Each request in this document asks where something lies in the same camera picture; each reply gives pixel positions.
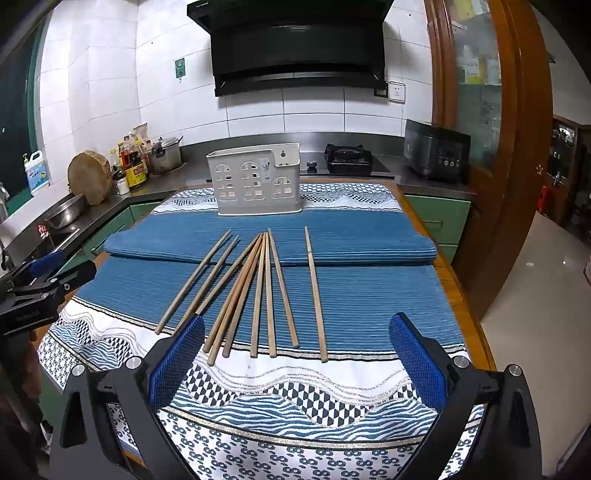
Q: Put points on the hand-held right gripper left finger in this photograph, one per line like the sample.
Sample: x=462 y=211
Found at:
x=178 y=360

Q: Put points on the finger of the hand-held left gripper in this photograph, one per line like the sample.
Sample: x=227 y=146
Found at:
x=76 y=274
x=46 y=264

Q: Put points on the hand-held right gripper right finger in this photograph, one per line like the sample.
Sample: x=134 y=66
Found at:
x=415 y=364

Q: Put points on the white plastic chopstick holder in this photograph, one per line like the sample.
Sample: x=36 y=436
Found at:
x=231 y=205

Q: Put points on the steel basin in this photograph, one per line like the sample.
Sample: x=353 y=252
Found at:
x=64 y=212

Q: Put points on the green kitchen cabinet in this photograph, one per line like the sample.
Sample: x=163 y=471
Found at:
x=111 y=226
x=438 y=221

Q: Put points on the wooden table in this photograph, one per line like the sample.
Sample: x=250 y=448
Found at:
x=468 y=332

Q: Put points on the blue ribbed placemat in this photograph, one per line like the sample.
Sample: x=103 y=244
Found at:
x=346 y=235
x=369 y=304

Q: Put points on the white detergent jug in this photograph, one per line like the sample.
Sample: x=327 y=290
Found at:
x=37 y=175

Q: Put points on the round wooden cutting board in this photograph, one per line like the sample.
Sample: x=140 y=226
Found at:
x=90 y=177

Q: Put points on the small white jar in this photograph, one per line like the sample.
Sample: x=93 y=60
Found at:
x=123 y=187

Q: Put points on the white blue patterned tablecloth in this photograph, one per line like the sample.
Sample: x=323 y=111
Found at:
x=277 y=392

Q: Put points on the yellow label sauce bottle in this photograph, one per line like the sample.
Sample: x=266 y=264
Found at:
x=136 y=177

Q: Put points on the yellow capped bottle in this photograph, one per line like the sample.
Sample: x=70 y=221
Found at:
x=113 y=161

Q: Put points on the dark soy sauce bottle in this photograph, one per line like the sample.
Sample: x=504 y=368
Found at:
x=124 y=154

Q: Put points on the steel pot with lid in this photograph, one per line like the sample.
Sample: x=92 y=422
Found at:
x=164 y=159

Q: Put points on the green framed window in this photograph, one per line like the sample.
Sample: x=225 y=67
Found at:
x=18 y=115

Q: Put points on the steel kitchen counter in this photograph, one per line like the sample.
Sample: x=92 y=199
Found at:
x=194 y=175

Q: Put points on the seasoning bag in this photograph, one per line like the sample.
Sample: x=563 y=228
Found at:
x=141 y=131

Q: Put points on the black gas stove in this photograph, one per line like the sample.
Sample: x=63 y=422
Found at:
x=348 y=159

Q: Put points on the black rice cooker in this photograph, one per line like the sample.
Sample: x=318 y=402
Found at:
x=434 y=147

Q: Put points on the wooden glass door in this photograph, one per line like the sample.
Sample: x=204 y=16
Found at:
x=526 y=138

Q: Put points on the black range hood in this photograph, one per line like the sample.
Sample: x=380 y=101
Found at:
x=295 y=46

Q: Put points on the green wall sticker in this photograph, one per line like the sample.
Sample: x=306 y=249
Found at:
x=179 y=68

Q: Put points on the white wall socket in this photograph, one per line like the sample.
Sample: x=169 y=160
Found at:
x=396 y=92

